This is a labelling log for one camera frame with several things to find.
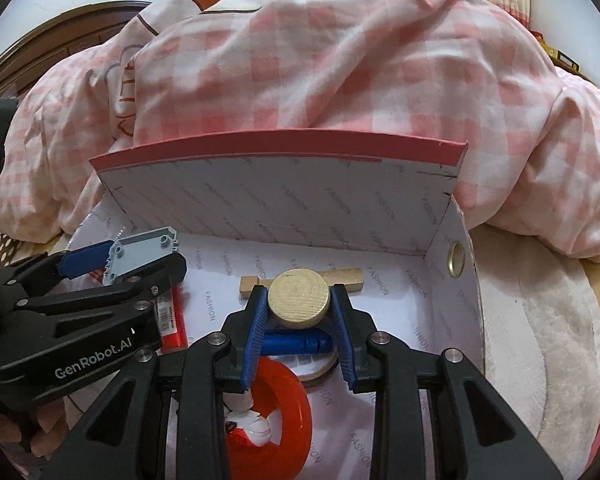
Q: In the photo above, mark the person's left hand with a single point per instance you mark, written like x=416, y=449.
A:
x=35, y=425

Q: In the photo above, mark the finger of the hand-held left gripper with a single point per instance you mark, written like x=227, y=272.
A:
x=145, y=287
x=85, y=259

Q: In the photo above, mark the wooden stick block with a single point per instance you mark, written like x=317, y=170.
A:
x=347, y=277

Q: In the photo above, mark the grey plastic plate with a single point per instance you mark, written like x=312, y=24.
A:
x=135, y=255

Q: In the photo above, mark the blue toy part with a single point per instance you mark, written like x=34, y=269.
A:
x=295, y=344

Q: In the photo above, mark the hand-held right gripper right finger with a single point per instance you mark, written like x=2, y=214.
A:
x=342, y=335

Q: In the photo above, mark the dark wooden bed headboard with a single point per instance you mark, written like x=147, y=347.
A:
x=55, y=35

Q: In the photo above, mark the brown dotted bed sheet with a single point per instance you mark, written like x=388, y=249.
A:
x=5, y=250

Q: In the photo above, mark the tape roll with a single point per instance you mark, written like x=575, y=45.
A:
x=325, y=375

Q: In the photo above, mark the black white robot toy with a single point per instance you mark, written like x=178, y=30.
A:
x=255, y=427

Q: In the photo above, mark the red tube with label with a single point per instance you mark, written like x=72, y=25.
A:
x=172, y=330

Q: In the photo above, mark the pink checked quilt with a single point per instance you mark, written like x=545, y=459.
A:
x=330, y=60

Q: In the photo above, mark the red cardboard box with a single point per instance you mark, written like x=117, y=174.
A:
x=305, y=200

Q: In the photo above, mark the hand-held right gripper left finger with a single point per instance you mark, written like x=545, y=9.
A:
x=254, y=335

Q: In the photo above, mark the round wooden lid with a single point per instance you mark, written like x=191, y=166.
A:
x=299, y=297

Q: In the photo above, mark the yellow box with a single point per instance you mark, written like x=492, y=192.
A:
x=555, y=52

